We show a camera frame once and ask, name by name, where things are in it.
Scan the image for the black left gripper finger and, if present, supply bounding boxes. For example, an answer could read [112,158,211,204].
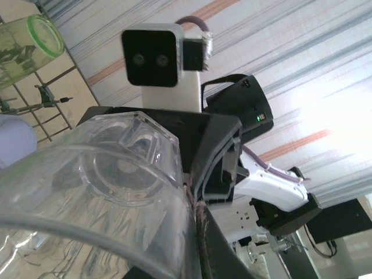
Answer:
[187,185,256,279]

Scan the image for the clear faceted plastic cup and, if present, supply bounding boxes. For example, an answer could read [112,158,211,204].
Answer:
[0,110,204,279]

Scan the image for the purple plastic cup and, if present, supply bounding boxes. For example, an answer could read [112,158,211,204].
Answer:
[0,114,38,169]

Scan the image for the pale yellow-green translucent cup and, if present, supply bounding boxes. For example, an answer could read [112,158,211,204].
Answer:
[0,14,65,90]

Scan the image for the black rectangular panel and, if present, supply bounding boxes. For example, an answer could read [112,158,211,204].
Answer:
[307,198,372,245]

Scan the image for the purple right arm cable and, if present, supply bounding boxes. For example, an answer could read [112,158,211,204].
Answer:
[176,16,312,185]

